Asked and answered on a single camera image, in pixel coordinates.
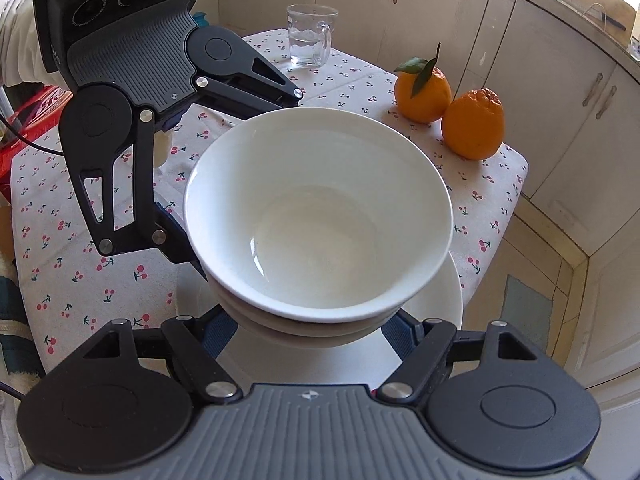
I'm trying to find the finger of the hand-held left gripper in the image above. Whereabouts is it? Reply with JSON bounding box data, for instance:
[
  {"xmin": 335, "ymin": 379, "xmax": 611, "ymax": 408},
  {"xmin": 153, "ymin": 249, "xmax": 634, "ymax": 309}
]
[
  {"xmin": 65, "ymin": 105, "xmax": 208, "ymax": 281},
  {"xmin": 192, "ymin": 52, "xmax": 306, "ymax": 121}
]

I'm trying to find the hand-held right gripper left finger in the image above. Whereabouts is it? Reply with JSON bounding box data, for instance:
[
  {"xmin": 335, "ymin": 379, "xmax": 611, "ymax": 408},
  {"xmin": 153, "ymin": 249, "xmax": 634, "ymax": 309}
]
[{"xmin": 82, "ymin": 305, "xmax": 241, "ymax": 403}]

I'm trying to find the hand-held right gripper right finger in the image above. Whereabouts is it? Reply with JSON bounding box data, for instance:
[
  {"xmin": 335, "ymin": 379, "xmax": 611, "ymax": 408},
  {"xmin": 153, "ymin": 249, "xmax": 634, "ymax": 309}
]
[{"xmin": 376, "ymin": 310, "xmax": 538, "ymax": 403}]

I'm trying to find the white plate fruit print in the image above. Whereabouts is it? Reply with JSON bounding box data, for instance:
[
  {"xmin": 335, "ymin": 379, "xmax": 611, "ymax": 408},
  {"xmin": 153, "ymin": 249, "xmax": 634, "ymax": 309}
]
[{"xmin": 175, "ymin": 252, "xmax": 463, "ymax": 393}]

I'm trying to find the white bowl pink floral print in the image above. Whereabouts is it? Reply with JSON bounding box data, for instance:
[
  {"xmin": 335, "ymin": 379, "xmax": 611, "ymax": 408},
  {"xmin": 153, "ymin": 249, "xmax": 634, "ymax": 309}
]
[
  {"xmin": 183, "ymin": 107, "xmax": 454, "ymax": 324},
  {"xmin": 151, "ymin": 130, "xmax": 170, "ymax": 168},
  {"xmin": 212, "ymin": 280, "xmax": 406, "ymax": 351}
]

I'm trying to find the glass mug with water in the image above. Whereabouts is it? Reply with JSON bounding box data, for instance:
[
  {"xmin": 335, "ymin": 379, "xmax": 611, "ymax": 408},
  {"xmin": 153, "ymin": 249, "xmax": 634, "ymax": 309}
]
[{"xmin": 286, "ymin": 4, "xmax": 340, "ymax": 67}]

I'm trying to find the cherry print tablecloth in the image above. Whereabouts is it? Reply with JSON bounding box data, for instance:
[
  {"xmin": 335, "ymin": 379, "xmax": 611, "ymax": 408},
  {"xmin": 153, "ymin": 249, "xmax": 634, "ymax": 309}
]
[{"xmin": 10, "ymin": 27, "xmax": 528, "ymax": 376}]

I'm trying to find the red printed carton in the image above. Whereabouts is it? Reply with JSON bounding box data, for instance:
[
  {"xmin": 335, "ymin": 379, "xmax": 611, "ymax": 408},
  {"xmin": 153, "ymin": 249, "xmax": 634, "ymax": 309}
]
[{"xmin": 0, "ymin": 84, "xmax": 76, "ymax": 201}]

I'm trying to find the orange with green leaf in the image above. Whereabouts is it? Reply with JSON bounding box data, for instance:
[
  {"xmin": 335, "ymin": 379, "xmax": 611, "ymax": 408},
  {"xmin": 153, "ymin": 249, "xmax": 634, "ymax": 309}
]
[{"xmin": 393, "ymin": 42, "xmax": 453, "ymax": 123}]

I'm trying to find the dark striped cloth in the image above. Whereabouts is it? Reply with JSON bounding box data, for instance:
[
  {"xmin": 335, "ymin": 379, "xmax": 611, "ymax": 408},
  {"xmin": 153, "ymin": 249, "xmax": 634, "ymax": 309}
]
[{"xmin": 0, "ymin": 260, "xmax": 47, "ymax": 377}]

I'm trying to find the bumpy orange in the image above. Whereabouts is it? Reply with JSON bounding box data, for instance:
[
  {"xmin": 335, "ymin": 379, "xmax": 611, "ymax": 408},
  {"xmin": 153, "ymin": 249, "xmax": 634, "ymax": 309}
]
[{"xmin": 441, "ymin": 88, "xmax": 506, "ymax": 161}]

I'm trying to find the black power cable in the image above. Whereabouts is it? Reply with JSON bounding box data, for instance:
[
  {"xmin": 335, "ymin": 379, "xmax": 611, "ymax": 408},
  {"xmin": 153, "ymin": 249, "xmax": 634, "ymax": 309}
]
[{"xmin": 0, "ymin": 115, "xmax": 66, "ymax": 157}]

